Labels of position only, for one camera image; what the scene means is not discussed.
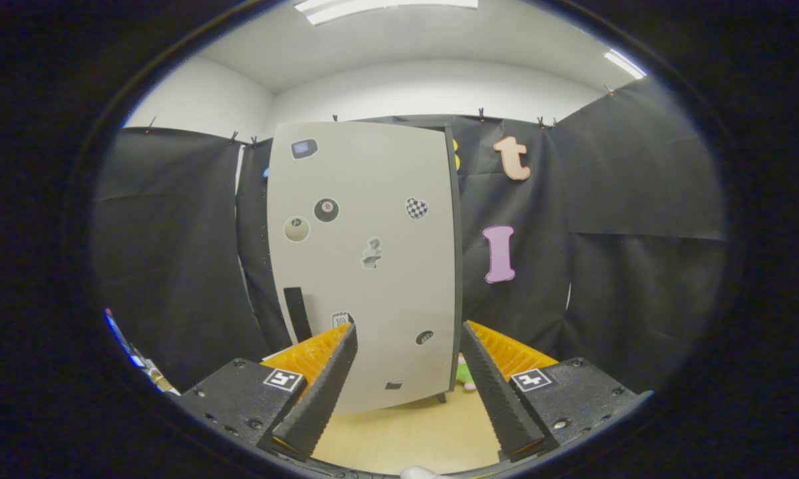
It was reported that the black backdrop cloth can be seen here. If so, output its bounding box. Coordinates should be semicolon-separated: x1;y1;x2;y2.
92;77;727;393

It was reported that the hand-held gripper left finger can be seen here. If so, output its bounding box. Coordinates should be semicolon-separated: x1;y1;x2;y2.
175;322;359;462

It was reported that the long ceiling light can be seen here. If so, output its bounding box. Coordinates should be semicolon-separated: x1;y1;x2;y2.
295;0;480;26

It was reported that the computer monitor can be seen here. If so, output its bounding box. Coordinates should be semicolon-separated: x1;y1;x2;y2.
104;308;142;368

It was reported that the green plush toy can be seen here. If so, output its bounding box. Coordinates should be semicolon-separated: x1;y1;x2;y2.
456;353;478;391

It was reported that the grey shoe cabinet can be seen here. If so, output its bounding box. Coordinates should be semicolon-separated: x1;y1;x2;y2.
266;120;464;414

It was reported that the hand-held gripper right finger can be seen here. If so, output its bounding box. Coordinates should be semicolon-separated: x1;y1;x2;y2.
461;320;654;462

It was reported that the row of black cloth clips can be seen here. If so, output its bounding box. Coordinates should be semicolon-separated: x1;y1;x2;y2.
148;83;616;146

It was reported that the short ceiling light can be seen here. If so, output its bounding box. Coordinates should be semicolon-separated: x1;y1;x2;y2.
604;49;647;79

